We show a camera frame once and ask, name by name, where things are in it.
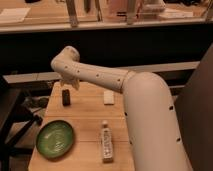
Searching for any metal frame post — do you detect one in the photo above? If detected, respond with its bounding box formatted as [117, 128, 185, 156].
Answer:
[126, 0, 136, 25]
[66, 0, 78, 27]

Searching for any metal frame post left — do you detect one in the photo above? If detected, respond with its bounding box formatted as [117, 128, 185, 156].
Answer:
[66, 0, 78, 27]

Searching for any black chair left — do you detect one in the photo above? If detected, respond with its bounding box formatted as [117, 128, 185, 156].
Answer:
[0, 75, 43, 171]

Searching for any green ceramic plate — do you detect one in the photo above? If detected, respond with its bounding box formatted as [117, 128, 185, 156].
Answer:
[36, 120, 75, 159]

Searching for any metal frame post right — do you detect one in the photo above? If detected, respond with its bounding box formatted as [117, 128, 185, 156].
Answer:
[126, 0, 136, 25]

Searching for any white tube with cap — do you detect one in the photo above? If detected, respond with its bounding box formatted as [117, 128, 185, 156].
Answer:
[101, 120, 114, 163]

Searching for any white paper sheet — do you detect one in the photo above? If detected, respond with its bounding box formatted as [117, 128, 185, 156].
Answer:
[0, 8, 30, 24]

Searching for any black eraser block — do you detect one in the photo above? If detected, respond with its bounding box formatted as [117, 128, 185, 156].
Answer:
[62, 89, 71, 106]

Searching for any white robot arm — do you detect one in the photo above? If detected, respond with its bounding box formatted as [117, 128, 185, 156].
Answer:
[51, 46, 193, 171]

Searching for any white rectangular block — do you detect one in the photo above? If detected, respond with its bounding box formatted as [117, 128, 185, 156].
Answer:
[103, 90, 114, 105]

